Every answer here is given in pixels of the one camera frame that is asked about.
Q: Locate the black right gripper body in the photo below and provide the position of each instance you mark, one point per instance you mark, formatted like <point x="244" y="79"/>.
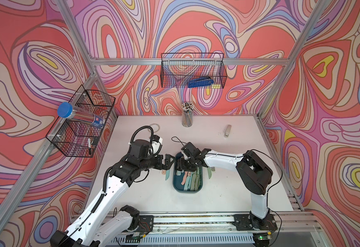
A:
<point x="187" y="165"/>

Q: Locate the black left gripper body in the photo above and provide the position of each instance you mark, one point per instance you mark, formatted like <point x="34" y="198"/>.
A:
<point x="156" y="162"/>

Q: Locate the light green ceramic fruit knife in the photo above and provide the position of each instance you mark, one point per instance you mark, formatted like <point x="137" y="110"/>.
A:
<point x="209" y="171"/>

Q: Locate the light blue ceramic fruit knife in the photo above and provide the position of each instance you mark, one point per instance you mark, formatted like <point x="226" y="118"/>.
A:
<point x="167" y="175"/>

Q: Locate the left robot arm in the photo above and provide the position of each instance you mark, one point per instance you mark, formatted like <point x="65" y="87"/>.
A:
<point x="89" y="230"/>

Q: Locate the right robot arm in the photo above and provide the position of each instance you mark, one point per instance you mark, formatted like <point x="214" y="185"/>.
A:
<point x="255" y="174"/>

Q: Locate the teal plastic storage box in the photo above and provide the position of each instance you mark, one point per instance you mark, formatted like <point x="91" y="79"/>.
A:
<point x="186" y="182"/>

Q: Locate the masking tape roll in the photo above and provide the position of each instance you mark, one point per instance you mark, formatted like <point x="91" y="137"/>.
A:
<point x="155" y="127"/>

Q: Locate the pencil holder cup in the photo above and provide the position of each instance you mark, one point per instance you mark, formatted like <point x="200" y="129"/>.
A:
<point x="187" y="114"/>

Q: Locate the blue tool in basket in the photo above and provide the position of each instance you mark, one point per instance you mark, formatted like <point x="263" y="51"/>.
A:
<point x="200" y="82"/>

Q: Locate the clear bottle blue cap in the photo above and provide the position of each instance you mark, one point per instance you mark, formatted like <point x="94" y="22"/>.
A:
<point x="74" y="113"/>

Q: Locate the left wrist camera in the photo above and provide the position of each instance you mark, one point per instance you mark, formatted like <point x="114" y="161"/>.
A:
<point x="156" y="142"/>

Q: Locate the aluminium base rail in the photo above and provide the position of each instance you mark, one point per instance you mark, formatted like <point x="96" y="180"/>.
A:
<point x="165" y="223"/>

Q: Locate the black wire basket back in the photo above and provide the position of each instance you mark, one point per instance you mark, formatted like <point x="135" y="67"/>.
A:
<point x="177" y="68"/>

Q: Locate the black wire basket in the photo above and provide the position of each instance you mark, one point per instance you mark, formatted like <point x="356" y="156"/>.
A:
<point x="71" y="137"/>
<point x="177" y="68"/>

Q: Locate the black wire basket left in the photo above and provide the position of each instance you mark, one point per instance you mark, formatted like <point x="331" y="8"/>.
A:
<point x="71" y="137"/>

